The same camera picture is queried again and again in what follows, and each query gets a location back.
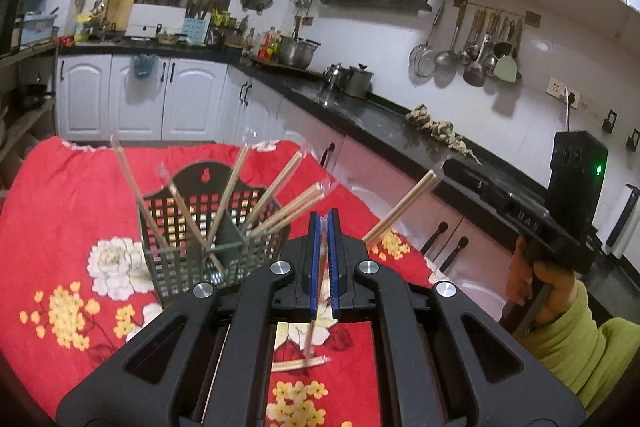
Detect white wall socket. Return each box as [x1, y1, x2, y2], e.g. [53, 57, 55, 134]
[546, 77, 581, 110]

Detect white lower cabinets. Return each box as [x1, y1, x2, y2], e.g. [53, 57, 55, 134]
[54, 52, 521, 308]

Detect red floral blanket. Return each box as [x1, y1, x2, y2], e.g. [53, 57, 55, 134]
[0, 136, 451, 427]

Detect person's right hand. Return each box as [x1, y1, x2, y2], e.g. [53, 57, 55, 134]
[505, 236, 576, 330]

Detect green hanging spatula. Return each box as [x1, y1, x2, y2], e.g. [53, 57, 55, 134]
[492, 19, 523, 84]

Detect brown wall utensil rail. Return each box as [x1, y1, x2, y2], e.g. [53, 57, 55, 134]
[452, 0, 542, 28]

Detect row of condiment bottles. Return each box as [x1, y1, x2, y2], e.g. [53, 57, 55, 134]
[210, 9, 281, 60]

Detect pile of chopsticks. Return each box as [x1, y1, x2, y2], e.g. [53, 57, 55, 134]
[271, 355, 332, 372]

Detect row of hanging steel ladles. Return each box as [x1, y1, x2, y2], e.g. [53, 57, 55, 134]
[434, 4, 523, 88]

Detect blue plastic bag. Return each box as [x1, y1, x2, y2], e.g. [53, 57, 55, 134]
[131, 54, 158, 80]

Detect green lattice utensil basket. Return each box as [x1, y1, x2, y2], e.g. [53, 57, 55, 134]
[136, 162, 292, 308]

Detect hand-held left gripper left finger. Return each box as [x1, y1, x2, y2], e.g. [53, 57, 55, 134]
[56, 211, 326, 427]

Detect person's right forearm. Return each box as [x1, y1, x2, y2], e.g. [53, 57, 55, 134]
[537, 279, 640, 418]

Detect black microwave oven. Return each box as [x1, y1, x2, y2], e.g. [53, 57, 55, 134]
[0, 0, 26, 58]

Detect lidded steel pot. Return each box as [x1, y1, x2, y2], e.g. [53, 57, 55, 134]
[345, 63, 375, 98]

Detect bunch of wrapped rice dumplings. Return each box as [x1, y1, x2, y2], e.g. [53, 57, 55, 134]
[405, 104, 483, 165]

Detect black frying pan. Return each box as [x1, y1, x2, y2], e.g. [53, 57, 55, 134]
[22, 84, 56, 108]

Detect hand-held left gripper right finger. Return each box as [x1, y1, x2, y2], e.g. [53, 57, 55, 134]
[327, 209, 586, 427]

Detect large steel stockpot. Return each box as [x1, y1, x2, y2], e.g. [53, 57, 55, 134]
[277, 34, 321, 68]

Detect black kitchen countertop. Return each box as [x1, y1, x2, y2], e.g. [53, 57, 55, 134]
[57, 34, 551, 228]

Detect blue knife block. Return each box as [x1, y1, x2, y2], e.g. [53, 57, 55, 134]
[182, 4, 211, 44]

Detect blue plastic basin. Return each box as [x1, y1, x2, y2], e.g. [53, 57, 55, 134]
[22, 12, 58, 42]

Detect metal storage shelf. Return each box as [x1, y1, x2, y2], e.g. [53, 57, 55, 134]
[0, 39, 58, 202]

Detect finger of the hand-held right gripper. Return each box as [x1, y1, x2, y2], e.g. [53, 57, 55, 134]
[444, 158, 548, 214]

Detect hanging wire strainer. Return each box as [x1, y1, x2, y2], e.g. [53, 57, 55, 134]
[410, 2, 446, 80]

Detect steel kitchen faucet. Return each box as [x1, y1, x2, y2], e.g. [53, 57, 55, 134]
[95, 0, 117, 32]

